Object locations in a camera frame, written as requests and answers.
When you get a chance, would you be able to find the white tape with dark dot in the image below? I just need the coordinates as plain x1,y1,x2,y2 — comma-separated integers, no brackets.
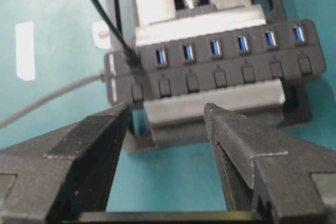
92,20,111,49

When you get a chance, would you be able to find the black multiport USB hub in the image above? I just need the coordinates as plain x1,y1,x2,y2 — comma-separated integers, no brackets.
104,19,327,108

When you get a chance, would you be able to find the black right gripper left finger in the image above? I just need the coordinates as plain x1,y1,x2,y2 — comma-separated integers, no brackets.
1,103,130,223

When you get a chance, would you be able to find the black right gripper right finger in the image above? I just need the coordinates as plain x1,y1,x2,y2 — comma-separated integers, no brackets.
204,103,335,223

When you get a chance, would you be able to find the blue tape strip bottom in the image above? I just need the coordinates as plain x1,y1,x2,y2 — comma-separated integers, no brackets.
15,22,36,81

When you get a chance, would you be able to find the black USB cable with plug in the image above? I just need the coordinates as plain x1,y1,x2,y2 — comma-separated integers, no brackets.
75,0,142,69

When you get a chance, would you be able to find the black bench vise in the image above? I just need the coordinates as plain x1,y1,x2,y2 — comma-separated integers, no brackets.
107,0,311,152

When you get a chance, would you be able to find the grey hub power cable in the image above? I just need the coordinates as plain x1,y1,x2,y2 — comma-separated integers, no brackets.
0,74,106,129

